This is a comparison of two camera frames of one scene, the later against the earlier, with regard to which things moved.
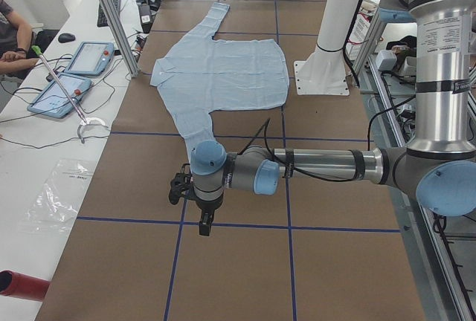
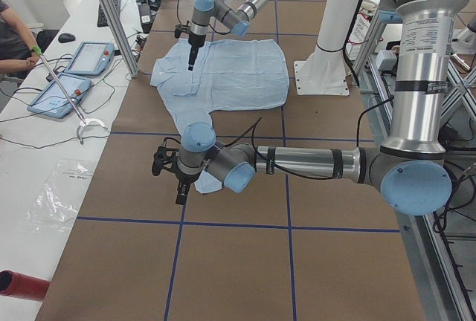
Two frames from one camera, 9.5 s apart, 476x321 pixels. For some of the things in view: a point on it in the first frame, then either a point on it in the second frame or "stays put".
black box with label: [146, 17] stays put
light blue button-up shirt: [201, 74] stays put
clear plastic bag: [53, 209] stays put
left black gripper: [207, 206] -> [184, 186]
